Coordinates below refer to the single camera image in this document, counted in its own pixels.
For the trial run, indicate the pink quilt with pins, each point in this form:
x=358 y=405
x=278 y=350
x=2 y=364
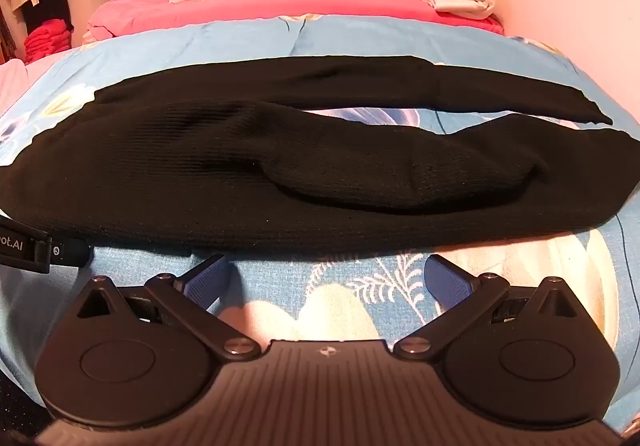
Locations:
x=300 y=6

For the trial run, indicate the folded red cloth stack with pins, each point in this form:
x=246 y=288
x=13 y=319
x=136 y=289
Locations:
x=47 y=38

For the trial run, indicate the blue floral bedsheet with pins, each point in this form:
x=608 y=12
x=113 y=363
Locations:
x=320 y=291

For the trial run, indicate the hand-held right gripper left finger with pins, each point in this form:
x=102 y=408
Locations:
x=207 y=278

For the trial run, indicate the black knit pants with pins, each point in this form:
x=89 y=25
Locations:
x=200 y=176

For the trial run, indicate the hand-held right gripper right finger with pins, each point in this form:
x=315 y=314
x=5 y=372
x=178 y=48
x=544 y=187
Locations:
x=445 y=278

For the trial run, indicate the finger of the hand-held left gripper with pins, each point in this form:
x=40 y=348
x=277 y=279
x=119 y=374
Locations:
x=70 y=251

